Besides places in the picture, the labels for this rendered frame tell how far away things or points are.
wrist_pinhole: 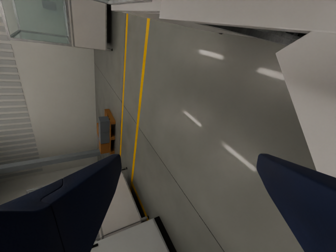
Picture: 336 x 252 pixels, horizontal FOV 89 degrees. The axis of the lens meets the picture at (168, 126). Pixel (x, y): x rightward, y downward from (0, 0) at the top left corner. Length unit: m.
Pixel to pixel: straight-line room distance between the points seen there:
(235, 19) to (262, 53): 0.99
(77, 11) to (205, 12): 4.39
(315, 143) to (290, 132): 0.96
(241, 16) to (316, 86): 0.17
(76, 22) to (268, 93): 4.22
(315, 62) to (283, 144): 1.02
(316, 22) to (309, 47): 0.03
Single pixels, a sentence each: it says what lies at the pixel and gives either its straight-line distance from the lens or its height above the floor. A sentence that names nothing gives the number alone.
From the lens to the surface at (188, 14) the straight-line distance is 0.49.
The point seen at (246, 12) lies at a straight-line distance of 0.37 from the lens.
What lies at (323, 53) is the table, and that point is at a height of 0.86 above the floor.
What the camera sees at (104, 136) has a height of 0.28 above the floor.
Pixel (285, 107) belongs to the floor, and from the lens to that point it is 1.26.
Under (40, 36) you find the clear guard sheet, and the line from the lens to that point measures 4.81.
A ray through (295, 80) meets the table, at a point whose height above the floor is 0.86.
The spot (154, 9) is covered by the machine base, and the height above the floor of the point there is 0.86.
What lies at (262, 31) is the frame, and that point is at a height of 0.41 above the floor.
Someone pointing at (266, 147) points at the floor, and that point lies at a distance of 1.34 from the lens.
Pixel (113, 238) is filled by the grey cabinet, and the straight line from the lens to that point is 3.02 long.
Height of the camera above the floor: 1.14
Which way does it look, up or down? 30 degrees down
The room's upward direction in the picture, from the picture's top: 97 degrees counter-clockwise
